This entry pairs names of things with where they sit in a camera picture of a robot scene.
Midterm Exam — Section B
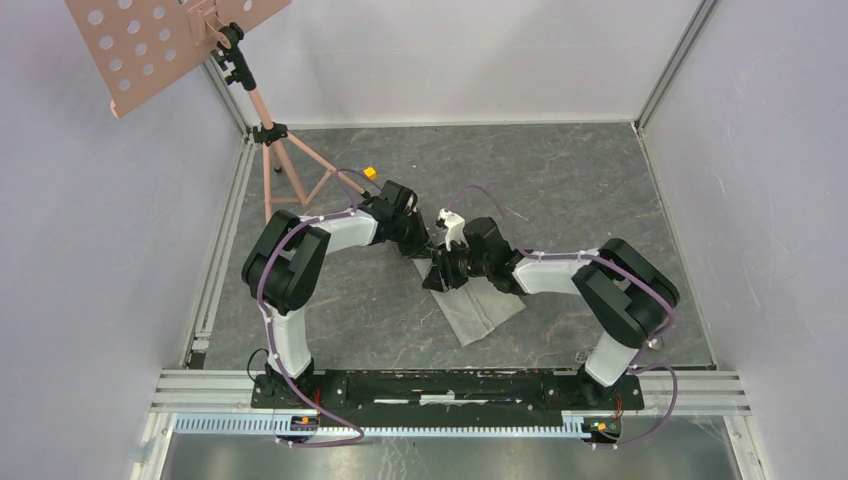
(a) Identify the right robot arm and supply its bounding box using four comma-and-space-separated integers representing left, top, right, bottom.
423, 210, 680, 408

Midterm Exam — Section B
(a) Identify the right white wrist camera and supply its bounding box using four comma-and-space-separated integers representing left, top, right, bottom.
435, 208, 467, 252

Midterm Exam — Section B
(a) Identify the grey cloth napkin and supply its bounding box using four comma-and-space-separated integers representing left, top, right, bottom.
429, 278, 526, 347

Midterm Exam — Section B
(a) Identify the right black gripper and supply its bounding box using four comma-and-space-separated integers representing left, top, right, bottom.
421, 237, 491, 294

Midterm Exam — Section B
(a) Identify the pink music stand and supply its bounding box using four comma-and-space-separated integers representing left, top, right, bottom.
66, 0, 365, 214

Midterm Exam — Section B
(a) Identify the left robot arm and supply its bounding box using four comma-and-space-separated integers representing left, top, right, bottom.
241, 181, 431, 408

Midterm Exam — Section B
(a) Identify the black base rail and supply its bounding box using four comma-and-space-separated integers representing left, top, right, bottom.
250, 369, 645, 428

